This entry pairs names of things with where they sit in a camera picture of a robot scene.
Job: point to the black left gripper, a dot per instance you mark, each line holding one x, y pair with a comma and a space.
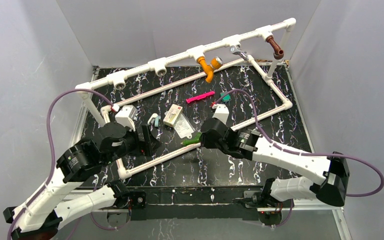
147, 146

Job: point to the green plastic faucet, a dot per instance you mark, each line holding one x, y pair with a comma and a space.
193, 140

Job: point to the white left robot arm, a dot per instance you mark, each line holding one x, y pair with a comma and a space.
45, 212

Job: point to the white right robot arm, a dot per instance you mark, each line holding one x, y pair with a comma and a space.
324, 178

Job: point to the white teal thread tape roll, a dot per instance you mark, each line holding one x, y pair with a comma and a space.
154, 120

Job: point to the small beige cardboard box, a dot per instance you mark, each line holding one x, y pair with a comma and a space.
172, 115

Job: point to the black marble table mat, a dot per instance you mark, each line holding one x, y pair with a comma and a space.
210, 167

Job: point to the clear plastic bag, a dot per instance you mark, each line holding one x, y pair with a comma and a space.
183, 127

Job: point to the pink plastic strip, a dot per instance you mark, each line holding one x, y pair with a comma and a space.
199, 97

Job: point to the small green plastic piece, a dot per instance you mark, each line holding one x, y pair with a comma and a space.
225, 97

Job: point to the orange plastic faucet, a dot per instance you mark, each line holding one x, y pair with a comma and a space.
209, 68

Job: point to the chrome metal faucet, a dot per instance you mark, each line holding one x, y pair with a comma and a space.
236, 50

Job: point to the brown plastic faucet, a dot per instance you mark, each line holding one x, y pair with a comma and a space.
278, 52

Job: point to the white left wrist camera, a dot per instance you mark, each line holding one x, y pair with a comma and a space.
126, 116

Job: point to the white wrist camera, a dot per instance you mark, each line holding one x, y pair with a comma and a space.
221, 112
126, 116

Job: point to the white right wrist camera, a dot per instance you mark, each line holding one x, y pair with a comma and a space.
221, 112

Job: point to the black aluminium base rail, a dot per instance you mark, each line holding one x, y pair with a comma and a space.
193, 202

